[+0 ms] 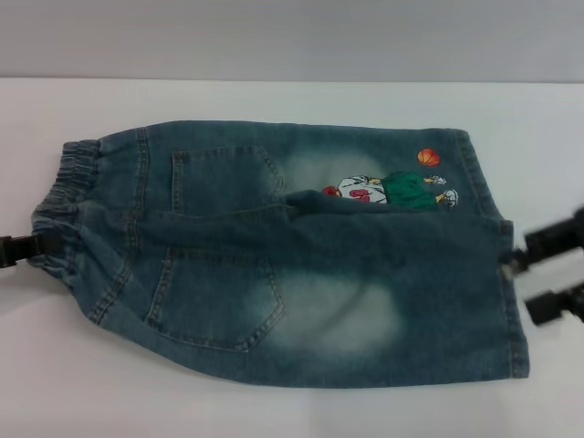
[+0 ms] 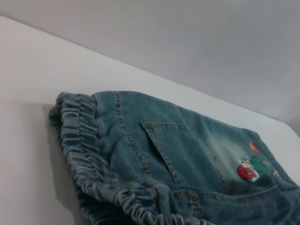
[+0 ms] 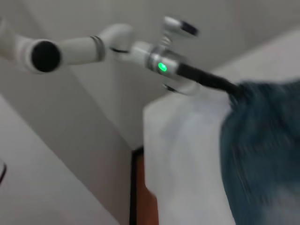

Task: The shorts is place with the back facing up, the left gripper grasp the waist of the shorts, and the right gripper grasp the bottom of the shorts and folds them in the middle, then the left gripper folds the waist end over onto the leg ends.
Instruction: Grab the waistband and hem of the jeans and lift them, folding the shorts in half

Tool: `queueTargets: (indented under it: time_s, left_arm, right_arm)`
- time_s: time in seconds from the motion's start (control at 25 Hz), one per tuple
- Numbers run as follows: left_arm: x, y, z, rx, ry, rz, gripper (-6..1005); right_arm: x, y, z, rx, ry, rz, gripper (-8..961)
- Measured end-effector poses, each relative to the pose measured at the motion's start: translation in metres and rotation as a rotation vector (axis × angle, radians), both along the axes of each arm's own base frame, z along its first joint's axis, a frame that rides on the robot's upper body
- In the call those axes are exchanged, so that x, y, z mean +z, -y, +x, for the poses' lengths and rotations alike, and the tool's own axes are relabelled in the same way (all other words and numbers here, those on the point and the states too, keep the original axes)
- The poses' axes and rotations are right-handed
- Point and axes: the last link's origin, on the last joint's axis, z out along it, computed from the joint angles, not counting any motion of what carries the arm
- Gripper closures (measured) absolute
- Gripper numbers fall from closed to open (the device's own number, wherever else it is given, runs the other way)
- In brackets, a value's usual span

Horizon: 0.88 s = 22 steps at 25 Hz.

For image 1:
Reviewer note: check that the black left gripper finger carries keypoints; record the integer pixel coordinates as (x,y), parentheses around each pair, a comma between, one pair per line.
(27,247)

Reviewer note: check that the blue denim shorts with cartoon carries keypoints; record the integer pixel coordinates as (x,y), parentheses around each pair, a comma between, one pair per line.
(319,264)

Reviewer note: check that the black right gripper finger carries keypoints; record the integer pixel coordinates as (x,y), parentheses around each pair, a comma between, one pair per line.
(554,306)
(556,242)

